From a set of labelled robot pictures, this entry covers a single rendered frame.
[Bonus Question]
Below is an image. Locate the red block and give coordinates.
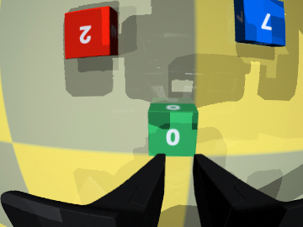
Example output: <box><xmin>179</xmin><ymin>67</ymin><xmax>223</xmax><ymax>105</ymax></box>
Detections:
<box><xmin>64</xmin><ymin>6</ymin><xmax>118</xmax><ymax>59</ymax></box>

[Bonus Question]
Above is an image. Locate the blue block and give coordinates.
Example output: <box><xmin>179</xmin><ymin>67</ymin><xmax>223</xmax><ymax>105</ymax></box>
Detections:
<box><xmin>233</xmin><ymin>0</ymin><xmax>286</xmax><ymax>47</ymax></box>

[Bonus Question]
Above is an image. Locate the green block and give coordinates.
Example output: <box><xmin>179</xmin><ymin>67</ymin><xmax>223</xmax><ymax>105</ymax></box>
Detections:
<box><xmin>147</xmin><ymin>103</ymin><xmax>199</xmax><ymax>157</ymax></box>

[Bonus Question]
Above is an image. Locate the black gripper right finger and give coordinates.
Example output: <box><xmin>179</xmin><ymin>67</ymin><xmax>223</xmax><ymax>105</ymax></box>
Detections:
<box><xmin>192</xmin><ymin>154</ymin><xmax>303</xmax><ymax>227</ymax></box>

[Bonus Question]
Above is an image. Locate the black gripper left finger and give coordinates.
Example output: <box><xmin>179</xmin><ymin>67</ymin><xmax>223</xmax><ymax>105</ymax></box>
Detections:
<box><xmin>0</xmin><ymin>154</ymin><xmax>165</xmax><ymax>227</ymax></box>

